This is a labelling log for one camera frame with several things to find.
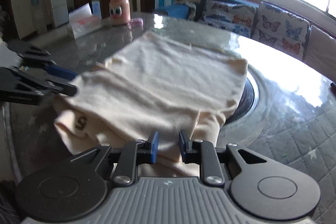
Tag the butterfly print cushion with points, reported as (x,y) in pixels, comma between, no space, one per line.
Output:
(281,30)
(234,17)

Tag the cream beige garment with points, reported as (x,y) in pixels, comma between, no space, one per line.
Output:
(152,84)

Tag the black remote control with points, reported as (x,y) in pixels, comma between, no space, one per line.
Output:
(333,88)

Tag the white refrigerator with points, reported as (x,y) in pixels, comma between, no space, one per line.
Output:
(59,12)

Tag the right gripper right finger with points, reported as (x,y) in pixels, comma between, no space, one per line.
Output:
(185,147)

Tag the pink cartoon face bottle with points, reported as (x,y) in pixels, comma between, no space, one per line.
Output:
(119,12)

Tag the white tissue pack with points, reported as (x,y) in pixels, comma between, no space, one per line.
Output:
(82,22)

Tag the plain beige cushion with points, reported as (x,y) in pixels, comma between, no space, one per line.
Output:
(321,53)

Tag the dark blue sofa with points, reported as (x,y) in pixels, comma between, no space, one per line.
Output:
(193,11)

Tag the butterfly print cushion left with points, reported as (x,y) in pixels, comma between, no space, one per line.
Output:
(234,17)

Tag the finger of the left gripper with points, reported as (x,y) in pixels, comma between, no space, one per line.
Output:
(59,72)
(62,88)

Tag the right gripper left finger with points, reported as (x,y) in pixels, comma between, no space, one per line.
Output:
(152,147)

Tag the butterfly print cushion right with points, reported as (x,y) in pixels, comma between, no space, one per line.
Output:
(281,30)

